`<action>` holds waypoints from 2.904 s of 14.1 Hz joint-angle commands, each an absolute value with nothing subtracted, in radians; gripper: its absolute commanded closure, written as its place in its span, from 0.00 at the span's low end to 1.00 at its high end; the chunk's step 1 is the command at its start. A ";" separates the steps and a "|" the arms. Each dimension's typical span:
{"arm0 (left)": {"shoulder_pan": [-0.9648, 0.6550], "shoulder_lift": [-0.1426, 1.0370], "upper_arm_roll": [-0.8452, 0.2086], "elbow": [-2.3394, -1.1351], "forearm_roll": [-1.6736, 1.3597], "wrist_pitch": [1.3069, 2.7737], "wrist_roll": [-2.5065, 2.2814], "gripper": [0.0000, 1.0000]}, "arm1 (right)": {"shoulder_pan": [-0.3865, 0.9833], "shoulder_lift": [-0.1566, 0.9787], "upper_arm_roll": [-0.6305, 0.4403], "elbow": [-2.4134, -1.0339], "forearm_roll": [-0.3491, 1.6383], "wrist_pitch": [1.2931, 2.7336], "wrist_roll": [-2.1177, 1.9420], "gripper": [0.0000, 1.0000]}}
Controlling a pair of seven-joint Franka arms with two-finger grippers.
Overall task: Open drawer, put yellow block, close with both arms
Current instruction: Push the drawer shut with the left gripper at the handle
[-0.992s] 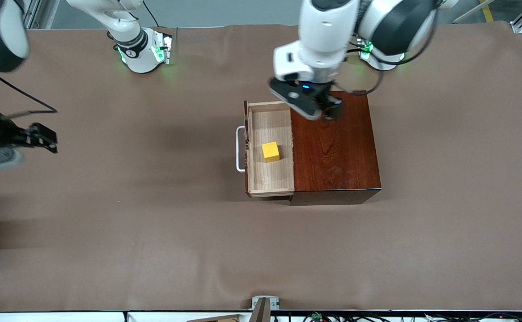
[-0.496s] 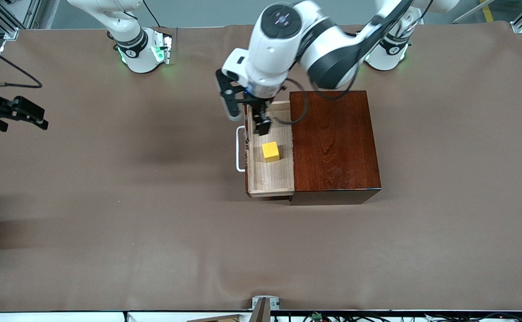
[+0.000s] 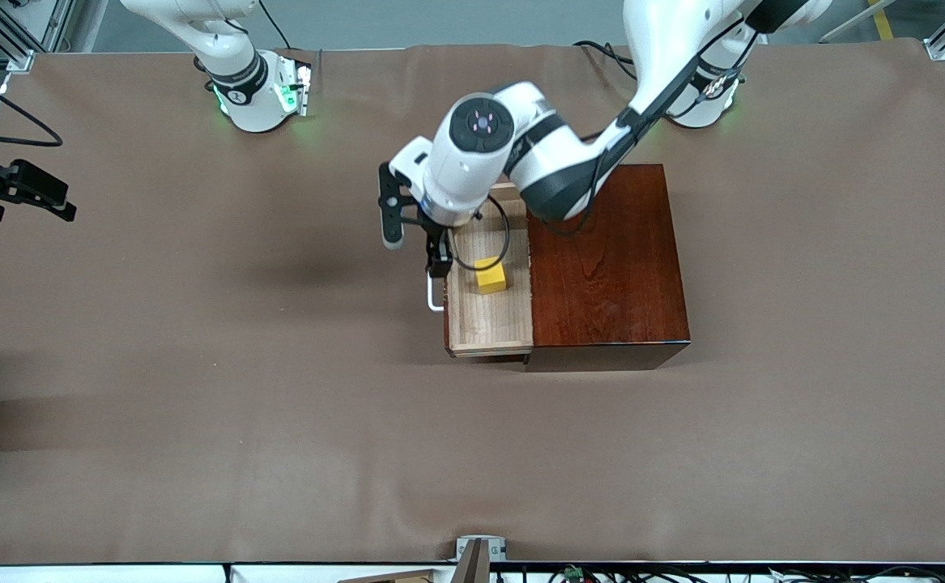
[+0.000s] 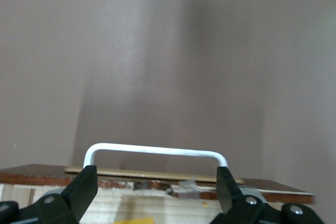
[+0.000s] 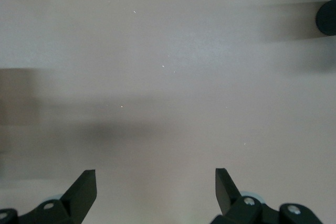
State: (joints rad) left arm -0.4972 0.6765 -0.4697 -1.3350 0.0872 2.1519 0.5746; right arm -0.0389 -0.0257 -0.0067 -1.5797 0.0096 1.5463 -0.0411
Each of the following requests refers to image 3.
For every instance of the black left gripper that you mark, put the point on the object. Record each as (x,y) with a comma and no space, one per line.
(437,240)

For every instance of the dark brown wooden cabinet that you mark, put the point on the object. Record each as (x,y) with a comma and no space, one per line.
(618,275)

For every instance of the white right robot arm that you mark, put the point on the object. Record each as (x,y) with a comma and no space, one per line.
(253,105)

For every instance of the aluminium table frame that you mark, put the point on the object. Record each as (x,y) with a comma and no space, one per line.
(20,61)

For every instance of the cardboard piece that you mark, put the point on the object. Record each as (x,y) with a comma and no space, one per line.
(407,578)

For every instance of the small metal bracket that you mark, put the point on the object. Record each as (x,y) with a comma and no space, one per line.
(498,551)

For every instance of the yellow block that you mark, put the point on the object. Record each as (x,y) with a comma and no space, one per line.
(491,279)

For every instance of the brown table cloth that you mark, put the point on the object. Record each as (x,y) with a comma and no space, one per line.
(278,445)

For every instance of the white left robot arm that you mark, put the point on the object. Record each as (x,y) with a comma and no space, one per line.
(472,170)

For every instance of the brown angled bar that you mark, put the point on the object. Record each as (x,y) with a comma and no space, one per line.
(474,567)

